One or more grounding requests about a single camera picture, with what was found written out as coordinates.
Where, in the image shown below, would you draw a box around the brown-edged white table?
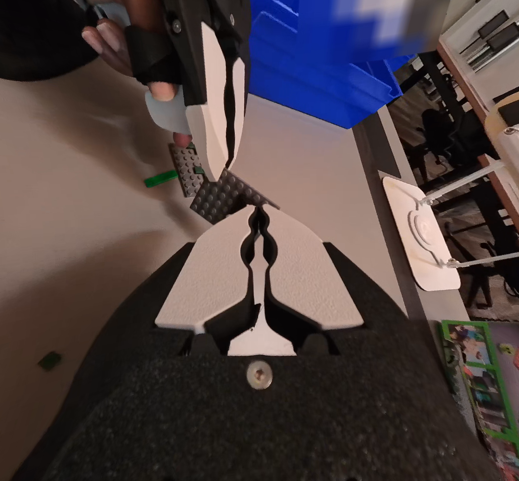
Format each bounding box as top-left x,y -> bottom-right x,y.
435,39 -> 519,227

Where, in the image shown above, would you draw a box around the black office chair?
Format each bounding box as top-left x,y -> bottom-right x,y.
417,107 -> 488,174

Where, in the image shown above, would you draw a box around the small green lego tile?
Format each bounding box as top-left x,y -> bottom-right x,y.
38,351 -> 62,372

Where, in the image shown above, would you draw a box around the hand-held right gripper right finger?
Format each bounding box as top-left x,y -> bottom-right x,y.
261,205 -> 364,356

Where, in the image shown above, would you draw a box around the wood-rimmed panel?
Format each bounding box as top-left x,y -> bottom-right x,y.
484,95 -> 519,207

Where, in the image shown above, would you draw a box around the white stand base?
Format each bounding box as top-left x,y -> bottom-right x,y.
382,160 -> 519,292

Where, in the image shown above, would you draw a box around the colourful lego box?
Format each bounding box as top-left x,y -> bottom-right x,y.
439,319 -> 519,481

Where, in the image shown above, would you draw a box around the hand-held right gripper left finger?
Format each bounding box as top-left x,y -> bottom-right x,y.
154,205 -> 262,356

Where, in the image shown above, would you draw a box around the silver metal rails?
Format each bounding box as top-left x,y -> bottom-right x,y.
459,10 -> 519,73

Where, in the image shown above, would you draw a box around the long green lego tile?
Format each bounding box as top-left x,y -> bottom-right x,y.
144,169 -> 179,188

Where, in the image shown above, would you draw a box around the black mesh chair armrest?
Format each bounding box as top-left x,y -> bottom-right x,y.
0,0 -> 101,82

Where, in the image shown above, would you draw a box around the large dark grey lego plate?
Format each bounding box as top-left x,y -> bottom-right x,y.
189,168 -> 281,226

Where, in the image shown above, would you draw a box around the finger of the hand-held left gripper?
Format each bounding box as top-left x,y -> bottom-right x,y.
186,22 -> 235,183
225,56 -> 248,169

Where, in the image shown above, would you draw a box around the grey lego baseplate build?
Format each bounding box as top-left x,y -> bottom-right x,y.
169,143 -> 206,199

